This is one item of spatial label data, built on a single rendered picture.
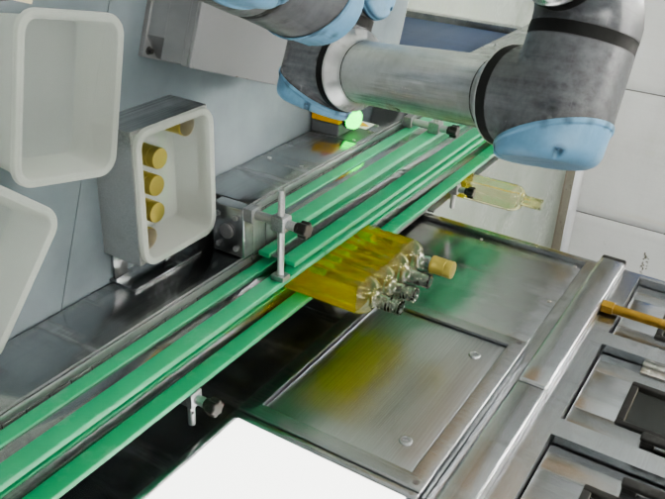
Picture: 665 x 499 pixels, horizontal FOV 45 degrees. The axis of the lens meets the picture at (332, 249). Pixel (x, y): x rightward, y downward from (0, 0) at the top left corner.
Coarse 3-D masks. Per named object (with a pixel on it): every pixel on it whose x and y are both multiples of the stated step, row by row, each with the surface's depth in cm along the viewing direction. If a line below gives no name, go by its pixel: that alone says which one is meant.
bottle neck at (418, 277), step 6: (408, 270) 148; (414, 270) 148; (420, 270) 148; (408, 276) 148; (414, 276) 147; (420, 276) 147; (426, 276) 146; (432, 276) 148; (414, 282) 147; (420, 282) 146; (426, 282) 146
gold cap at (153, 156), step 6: (144, 144) 123; (144, 150) 122; (150, 150) 122; (156, 150) 122; (162, 150) 123; (144, 156) 122; (150, 156) 121; (156, 156) 122; (162, 156) 123; (144, 162) 123; (150, 162) 122; (156, 162) 122; (162, 162) 124; (156, 168) 123
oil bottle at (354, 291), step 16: (304, 272) 143; (320, 272) 142; (336, 272) 142; (352, 272) 143; (288, 288) 147; (304, 288) 145; (320, 288) 143; (336, 288) 141; (352, 288) 139; (368, 288) 139; (336, 304) 142; (352, 304) 140; (368, 304) 139
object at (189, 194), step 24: (168, 120) 118; (168, 144) 130; (192, 144) 130; (144, 168) 127; (168, 168) 132; (192, 168) 132; (168, 192) 134; (192, 192) 134; (144, 216) 119; (168, 216) 135; (192, 216) 136; (144, 240) 121; (168, 240) 130; (192, 240) 131
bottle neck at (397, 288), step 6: (396, 282) 144; (402, 282) 144; (390, 288) 143; (396, 288) 143; (402, 288) 143; (408, 288) 142; (414, 288) 142; (390, 294) 144; (396, 294) 143; (402, 294) 142; (408, 294) 142; (414, 294) 142; (408, 300) 143; (414, 300) 143
